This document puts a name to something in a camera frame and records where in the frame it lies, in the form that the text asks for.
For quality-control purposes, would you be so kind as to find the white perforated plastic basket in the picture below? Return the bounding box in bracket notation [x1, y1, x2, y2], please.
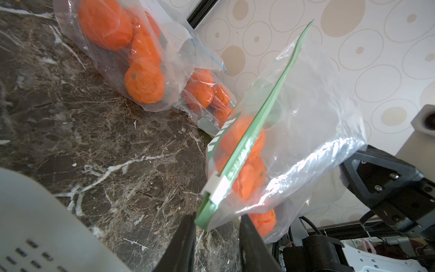
[1, 168, 129, 272]

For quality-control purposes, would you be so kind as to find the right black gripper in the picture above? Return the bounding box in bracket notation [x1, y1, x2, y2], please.
[340, 146, 435, 238]

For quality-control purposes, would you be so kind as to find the middle clear zip-top bag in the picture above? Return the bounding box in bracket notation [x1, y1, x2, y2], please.
[53, 0, 228, 113]

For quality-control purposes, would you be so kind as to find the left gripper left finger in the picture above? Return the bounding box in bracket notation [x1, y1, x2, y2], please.
[154, 213, 196, 272]

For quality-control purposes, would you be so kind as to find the green zip-top bag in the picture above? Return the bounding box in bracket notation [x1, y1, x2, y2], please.
[195, 24, 367, 243]

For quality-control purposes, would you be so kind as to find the right green-edged zip-top bag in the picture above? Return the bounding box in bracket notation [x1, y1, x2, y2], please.
[176, 69, 236, 137]

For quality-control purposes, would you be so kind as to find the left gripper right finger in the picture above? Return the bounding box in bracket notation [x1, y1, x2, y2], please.
[239, 215, 282, 272]

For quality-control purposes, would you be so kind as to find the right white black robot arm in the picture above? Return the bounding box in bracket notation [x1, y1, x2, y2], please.
[341, 104, 435, 243]

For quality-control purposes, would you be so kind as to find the orange in green bag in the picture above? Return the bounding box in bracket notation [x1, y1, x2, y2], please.
[217, 115, 267, 164]

